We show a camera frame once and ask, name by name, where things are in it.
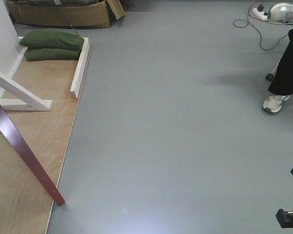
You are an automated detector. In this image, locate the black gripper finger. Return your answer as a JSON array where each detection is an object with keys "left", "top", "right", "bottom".
[{"left": 275, "top": 209, "right": 293, "bottom": 228}]

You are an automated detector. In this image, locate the brown wooden door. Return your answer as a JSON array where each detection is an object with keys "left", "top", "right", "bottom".
[{"left": 0, "top": 105, "right": 65, "bottom": 206}]

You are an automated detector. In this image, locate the white sneaker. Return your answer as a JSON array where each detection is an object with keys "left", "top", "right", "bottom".
[{"left": 263, "top": 94, "right": 290, "bottom": 114}]

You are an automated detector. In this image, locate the chair caster wheel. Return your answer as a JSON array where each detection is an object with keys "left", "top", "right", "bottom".
[{"left": 265, "top": 65, "right": 278, "bottom": 82}]

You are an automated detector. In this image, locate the black trouser leg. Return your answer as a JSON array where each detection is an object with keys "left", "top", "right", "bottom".
[{"left": 268, "top": 29, "right": 293, "bottom": 96}]

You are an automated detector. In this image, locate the raised silver sneaker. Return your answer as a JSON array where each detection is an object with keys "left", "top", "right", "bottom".
[{"left": 267, "top": 2, "right": 293, "bottom": 24}]

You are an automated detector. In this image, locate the white power strip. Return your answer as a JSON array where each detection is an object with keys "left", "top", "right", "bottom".
[{"left": 251, "top": 8, "right": 268, "bottom": 21}]

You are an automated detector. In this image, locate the open cardboard box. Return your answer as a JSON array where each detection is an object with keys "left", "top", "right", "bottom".
[{"left": 7, "top": 0, "right": 125, "bottom": 28}]

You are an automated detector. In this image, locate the lower green sandbag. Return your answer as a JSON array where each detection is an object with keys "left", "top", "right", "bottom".
[{"left": 25, "top": 48, "right": 81, "bottom": 61}]

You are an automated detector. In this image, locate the green sandbag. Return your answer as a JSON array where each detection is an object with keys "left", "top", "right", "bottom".
[
  {"left": 25, "top": 48, "right": 81, "bottom": 61},
  {"left": 20, "top": 30, "right": 84, "bottom": 50}
]

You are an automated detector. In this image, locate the upper green sandbag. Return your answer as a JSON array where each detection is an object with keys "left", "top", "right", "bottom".
[{"left": 20, "top": 30, "right": 84, "bottom": 50}]

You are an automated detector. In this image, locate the white wooden edge rail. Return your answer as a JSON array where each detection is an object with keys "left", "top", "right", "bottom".
[{"left": 70, "top": 38, "right": 91, "bottom": 99}]

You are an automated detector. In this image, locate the steel guy wire with turnbuckle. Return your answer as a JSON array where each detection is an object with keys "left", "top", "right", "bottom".
[{"left": 57, "top": 4, "right": 81, "bottom": 37}]

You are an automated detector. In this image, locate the white wooden frame brace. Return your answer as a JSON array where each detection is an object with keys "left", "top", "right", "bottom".
[{"left": 0, "top": 70, "right": 53, "bottom": 111}]

